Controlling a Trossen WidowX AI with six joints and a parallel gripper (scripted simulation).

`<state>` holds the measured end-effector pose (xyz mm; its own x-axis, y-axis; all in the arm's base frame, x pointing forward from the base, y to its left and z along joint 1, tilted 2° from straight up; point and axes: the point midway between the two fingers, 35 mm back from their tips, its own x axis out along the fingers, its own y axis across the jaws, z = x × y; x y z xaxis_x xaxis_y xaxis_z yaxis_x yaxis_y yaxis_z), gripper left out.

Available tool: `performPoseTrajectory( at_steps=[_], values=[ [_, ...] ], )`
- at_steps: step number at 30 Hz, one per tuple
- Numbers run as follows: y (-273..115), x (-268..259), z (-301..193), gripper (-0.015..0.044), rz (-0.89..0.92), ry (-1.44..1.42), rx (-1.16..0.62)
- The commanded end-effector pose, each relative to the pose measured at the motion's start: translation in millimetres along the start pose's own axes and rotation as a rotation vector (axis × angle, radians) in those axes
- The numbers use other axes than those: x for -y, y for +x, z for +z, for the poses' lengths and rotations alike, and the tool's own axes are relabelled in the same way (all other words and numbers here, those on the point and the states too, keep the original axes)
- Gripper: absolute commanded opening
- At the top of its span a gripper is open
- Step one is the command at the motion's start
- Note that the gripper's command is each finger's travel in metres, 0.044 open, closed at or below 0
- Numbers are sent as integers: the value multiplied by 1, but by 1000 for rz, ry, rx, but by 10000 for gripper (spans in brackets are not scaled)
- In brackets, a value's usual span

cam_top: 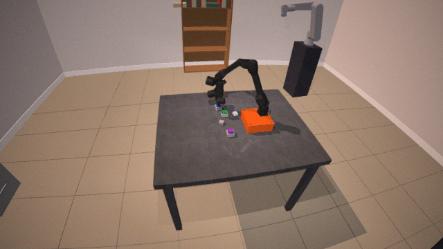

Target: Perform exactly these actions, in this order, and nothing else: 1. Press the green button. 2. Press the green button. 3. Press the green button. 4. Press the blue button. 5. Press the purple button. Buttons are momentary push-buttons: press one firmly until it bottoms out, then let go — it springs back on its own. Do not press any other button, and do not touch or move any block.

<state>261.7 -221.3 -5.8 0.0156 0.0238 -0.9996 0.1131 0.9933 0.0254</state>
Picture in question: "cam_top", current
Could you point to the green button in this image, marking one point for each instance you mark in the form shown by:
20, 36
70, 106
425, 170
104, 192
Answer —
224, 113

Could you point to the purple button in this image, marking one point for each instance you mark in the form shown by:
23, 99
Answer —
230, 133

